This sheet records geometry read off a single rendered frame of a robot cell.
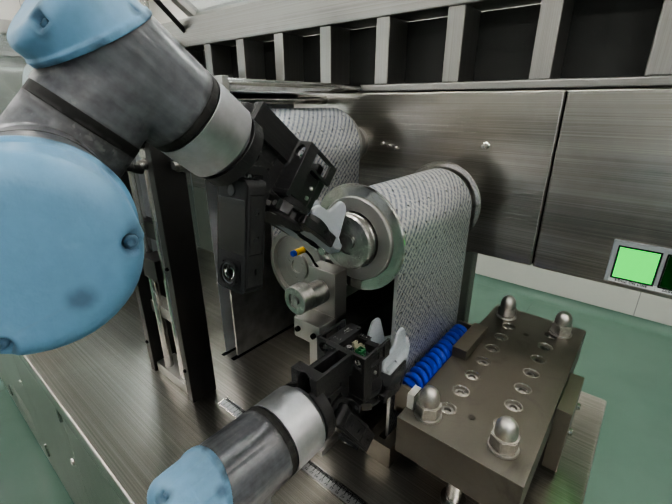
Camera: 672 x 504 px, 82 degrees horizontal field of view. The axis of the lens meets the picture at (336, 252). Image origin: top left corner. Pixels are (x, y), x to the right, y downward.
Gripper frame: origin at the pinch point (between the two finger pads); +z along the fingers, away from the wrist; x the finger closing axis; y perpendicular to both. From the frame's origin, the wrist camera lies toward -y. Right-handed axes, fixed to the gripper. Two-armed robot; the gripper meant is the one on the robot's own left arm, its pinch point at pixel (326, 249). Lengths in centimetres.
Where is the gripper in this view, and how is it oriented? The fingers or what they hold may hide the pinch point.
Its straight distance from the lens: 50.4
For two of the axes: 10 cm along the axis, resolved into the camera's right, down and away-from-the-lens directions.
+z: 4.9, 3.8, 7.9
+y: 4.1, -9.0, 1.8
